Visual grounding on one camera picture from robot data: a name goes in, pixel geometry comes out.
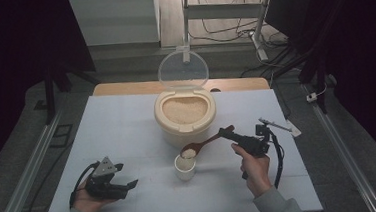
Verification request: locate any pale blue table mat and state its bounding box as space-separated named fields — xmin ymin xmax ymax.
xmin=36 ymin=79 xmax=325 ymax=212

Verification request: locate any hand-held gripper cable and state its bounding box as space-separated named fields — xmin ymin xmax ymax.
xmin=268 ymin=129 xmax=288 ymax=190
xmin=66 ymin=160 xmax=104 ymax=210

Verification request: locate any black floor cable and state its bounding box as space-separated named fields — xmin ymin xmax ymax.
xmin=19 ymin=142 xmax=79 ymax=212

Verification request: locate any black stand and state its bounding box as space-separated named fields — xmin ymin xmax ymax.
xmin=268 ymin=0 xmax=361 ymax=118
xmin=41 ymin=56 xmax=104 ymax=126

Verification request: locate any right hand-held gripper cable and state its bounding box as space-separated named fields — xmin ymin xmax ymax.
xmin=268 ymin=129 xmax=288 ymax=190

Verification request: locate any dark curtain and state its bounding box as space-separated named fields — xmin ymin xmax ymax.
xmin=0 ymin=0 xmax=103 ymax=178
xmin=264 ymin=0 xmax=376 ymax=183

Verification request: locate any white tag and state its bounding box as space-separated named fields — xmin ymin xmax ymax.
xmin=285 ymin=117 xmax=303 ymax=139

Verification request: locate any white rice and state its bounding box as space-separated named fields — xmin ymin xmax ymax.
xmin=160 ymin=94 xmax=209 ymax=127

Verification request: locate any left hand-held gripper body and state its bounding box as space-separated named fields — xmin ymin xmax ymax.
xmin=83 ymin=154 xmax=131 ymax=203

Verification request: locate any person's right hand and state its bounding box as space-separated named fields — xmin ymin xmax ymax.
xmin=231 ymin=139 xmax=275 ymax=200

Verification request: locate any cream plastic rice container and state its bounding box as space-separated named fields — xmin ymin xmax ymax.
xmin=152 ymin=86 xmax=220 ymax=151

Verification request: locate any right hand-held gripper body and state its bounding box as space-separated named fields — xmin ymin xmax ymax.
xmin=230 ymin=114 xmax=296 ymax=160

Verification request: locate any left hand-held gripper cable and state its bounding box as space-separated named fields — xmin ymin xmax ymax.
xmin=66 ymin=160 xmax=104 ymax=210

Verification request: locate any clear round container lid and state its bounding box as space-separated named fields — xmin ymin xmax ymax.
xmin=156 ymin=48 xmax=211 ymax=92

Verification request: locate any aluminium rail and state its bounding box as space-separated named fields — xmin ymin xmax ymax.
xmin=0 ymin=108 xmax=71 ymax=212
xmin=301 ymin=79 xmax=376 ymax=212

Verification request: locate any white cup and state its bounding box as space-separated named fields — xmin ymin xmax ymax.
xmin=173 ymin=152 xmax=198 ymax=183

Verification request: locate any small heap of rice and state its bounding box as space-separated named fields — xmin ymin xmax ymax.
xmin=181 ymin=148 xmax=198 ymax=161

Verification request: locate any pale cabinet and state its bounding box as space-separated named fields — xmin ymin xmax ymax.
xmin=68 ymin=0 xmax=161 ymax=49

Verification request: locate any white desk frame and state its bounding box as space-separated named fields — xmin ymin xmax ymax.
xmin=172 ymin=0 xmax=278 ymax=68

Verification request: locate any person's left hand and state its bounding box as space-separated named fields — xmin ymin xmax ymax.
xmin=71 ymin=177 xmax=118 ymax=212

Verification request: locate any tangle of black cables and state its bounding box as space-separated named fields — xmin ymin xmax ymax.
xmin=187 ymin=0 xmax=290 ymax=55

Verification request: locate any brown wooden spoon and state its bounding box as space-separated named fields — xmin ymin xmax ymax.
xmin=178 ymin=125 xmax=238 ymax=161

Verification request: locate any small white box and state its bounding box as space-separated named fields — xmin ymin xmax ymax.
xmin=305 ymin=92 xmax=319 ymax=104

